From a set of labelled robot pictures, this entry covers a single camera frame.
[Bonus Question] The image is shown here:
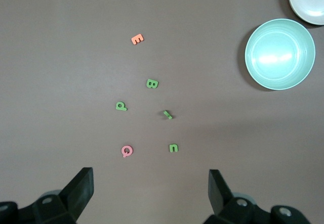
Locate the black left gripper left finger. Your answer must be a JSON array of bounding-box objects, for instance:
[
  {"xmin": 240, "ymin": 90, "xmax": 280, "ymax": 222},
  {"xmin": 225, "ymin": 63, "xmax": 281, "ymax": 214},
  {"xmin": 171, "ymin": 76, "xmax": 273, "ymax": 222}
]
[{"xmin": 0, "ymin": 167, "xmax": 95, "ymax": 224}]

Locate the beige round plate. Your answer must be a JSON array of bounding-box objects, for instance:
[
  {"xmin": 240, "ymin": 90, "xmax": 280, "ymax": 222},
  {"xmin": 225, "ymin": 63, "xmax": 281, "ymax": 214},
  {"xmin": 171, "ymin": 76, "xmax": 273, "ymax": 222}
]
[{"xmin": 288, "ymin": 0, "xmax": 324, "ymax": 26}]

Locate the orange foam letter E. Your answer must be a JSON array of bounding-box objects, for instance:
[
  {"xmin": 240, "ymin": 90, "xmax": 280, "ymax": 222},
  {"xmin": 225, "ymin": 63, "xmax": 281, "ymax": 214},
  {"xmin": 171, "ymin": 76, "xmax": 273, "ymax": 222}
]
[{"xmin": 131, "ymin": 33, "xmax": 145, "ymax": 45}]

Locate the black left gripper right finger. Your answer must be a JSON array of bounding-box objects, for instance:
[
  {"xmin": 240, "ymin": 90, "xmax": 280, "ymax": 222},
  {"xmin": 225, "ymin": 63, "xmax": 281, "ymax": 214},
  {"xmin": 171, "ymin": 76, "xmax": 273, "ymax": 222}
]
[{"xmin": 204, "ymin": 169, "xmax": 311, "ymax": 224}]

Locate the pale green round plate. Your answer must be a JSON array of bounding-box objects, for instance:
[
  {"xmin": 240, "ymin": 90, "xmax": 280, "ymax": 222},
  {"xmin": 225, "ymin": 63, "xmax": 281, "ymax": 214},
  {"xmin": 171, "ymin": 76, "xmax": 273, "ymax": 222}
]
[{"xmin": 244, "ymin": 18, "xmax": 316, "ymax": 91}]

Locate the pink foam letter Q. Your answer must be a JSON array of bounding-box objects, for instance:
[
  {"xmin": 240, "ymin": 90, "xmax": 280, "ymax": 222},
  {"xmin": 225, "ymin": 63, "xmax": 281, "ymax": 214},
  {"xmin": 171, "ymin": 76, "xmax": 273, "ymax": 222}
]
[{"xmin": 121, "ymin": 145, "xmax": 134, "ymax": 158}]

